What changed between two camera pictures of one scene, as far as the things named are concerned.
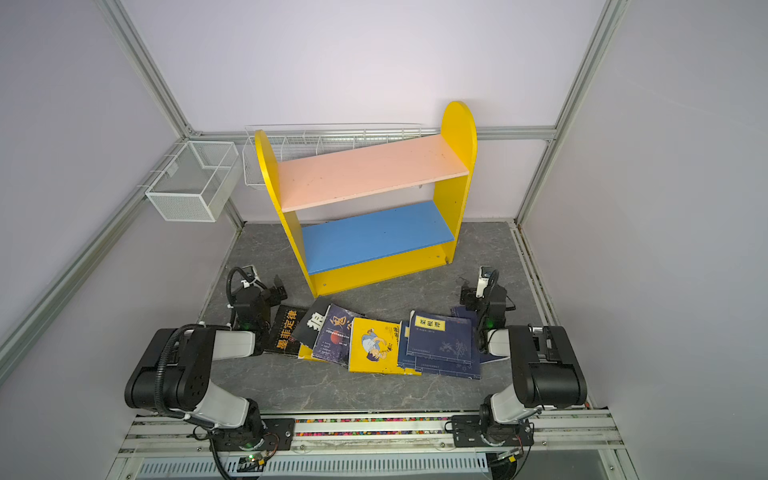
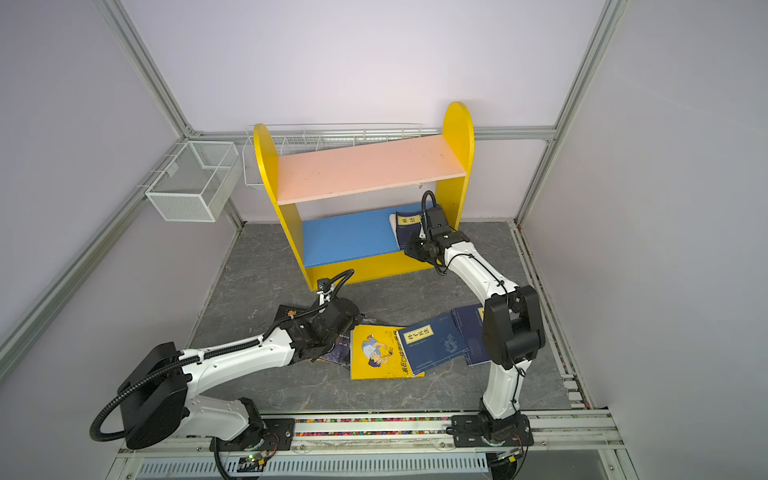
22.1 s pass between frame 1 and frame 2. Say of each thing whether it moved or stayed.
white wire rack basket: stayed
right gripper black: moved
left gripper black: moved
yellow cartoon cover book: stayed
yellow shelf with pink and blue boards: stayed
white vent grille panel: stayed
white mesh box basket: stayed
